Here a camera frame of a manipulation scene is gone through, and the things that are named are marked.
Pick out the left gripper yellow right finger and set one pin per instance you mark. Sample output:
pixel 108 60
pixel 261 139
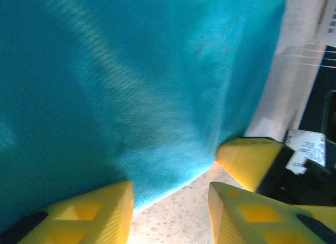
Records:
pixel 231 215

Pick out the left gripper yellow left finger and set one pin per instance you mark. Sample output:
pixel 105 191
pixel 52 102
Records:
pixel 110 215

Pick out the white plastic basket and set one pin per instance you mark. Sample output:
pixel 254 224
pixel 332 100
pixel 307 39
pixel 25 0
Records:
pixel 328 8

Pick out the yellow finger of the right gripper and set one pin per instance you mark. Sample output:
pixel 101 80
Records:
pixel 244 162

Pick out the teal t-shirt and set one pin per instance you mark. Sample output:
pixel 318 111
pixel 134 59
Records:
pixel 105 84

